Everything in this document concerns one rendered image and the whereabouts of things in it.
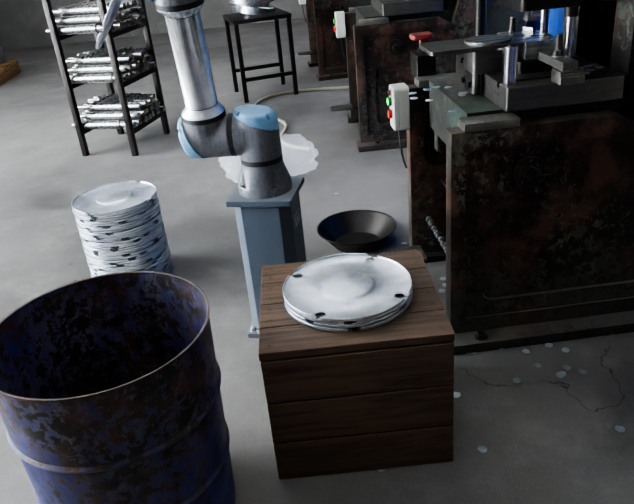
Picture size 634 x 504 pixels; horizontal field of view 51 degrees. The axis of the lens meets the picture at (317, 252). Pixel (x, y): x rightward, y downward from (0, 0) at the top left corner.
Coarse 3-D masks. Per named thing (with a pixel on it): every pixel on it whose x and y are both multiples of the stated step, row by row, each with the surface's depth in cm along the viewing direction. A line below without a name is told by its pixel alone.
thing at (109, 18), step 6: (114, 0) 176; (120, 0) 195; (114, 6) 182; (108, 12) 176; (114, 12) 194; (108, 18) 179; (114, 18) 202; (102, 24) 178; (108, 24) 188; (108, 30) 198; (102, 36) 185; (102, 42) 195
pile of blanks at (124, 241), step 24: (96, 216) 218; (120, 216) 219; (144, 216) 226; (96, 240) 223; (120, 240) 223; (144, 240) 227; (96, 264) 229; (120, 264) 228; (144, 264) 230; (168, 264) 240
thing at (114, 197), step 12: (132, 180) 243; (84, 192) 237; (96, 192) 236; (108, 192) 234; (120, 192) 233; (132, 192) 233; (144, 192) 232; (72, 204) 228; (84, 204) 227; (96, 204) 226; (108, 204) 225; (120, 204) 224; (132, 204) 223
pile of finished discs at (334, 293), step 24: (312, 264) 158; (336, 264) 157; (360, 264) 156; (384, 264) 155; (288, 288) 149; (312, 288) 148; (336, 288) 146; (360, 288) 145; (384, 288) 145; (408, 288) 144; (288, 312) 145; (312, 312) 139; (336, 312) 138; (360, 312) 138; (384, 312) 137
